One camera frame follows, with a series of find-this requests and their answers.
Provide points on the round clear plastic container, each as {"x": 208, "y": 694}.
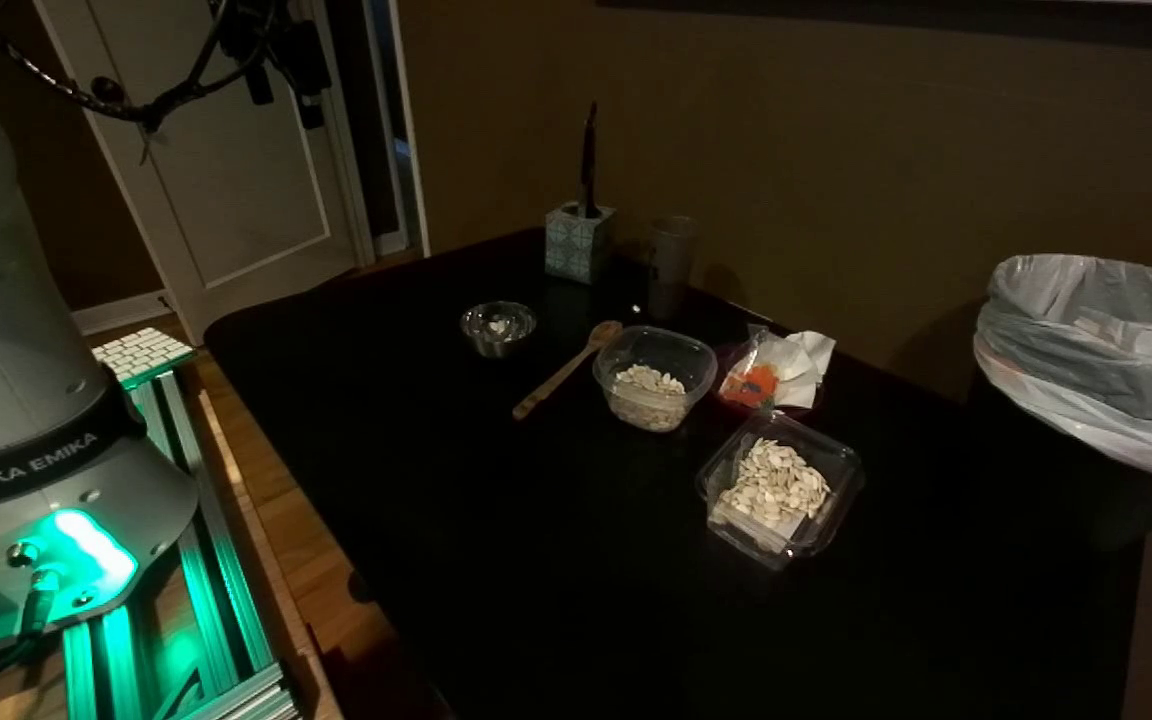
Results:
{"x": 652, "y": 376}

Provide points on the small glass bowl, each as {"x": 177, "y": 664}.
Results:
{"x": 496, "y": 326}

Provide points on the white keypad panel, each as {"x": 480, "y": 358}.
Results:
{"x": 143, "y": 352}

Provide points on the dark glass cup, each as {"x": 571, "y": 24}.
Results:
{"x": 668, "y": 266}

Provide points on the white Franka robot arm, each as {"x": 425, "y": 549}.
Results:
{"x": 2, "y": 347}

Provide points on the dark utensil in holder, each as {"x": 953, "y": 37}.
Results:
{"x": 589, "y": 163}

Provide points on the square clear plastic container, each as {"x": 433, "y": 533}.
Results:
{"x": 776, "y": 490}

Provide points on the white plastic bag with orange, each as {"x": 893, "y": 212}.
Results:
{"x": 776, "y": 368}

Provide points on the wooden spoon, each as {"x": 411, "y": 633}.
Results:
{"x": 599, "y": 336}

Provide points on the grey square utensil holder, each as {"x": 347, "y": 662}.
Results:
{"x": 576, "y": 241}

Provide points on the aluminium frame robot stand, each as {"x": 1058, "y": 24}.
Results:
{"x": 132, "y": 593}

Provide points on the trash bin with white liner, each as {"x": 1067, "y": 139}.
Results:
{"x": 1067, "y": 376}

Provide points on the white door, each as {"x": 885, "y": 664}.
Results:
{"x": 232, "y": 202}

